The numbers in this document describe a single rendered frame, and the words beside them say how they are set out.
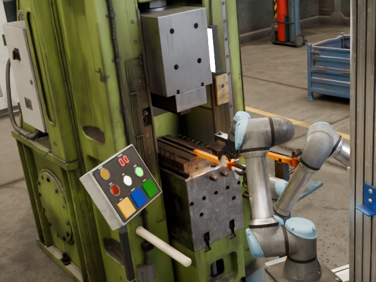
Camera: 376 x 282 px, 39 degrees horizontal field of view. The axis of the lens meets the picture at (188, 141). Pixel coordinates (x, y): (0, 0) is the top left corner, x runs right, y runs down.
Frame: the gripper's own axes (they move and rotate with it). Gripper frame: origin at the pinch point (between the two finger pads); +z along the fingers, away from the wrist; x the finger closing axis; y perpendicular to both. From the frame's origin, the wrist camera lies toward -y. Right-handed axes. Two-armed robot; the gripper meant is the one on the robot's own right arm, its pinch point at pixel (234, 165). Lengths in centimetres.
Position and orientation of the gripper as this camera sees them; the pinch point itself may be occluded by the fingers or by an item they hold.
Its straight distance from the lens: 271.9
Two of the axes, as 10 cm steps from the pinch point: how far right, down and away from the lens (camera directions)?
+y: 1.1, 9.3, 3.5
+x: 7.9, -3.0, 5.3
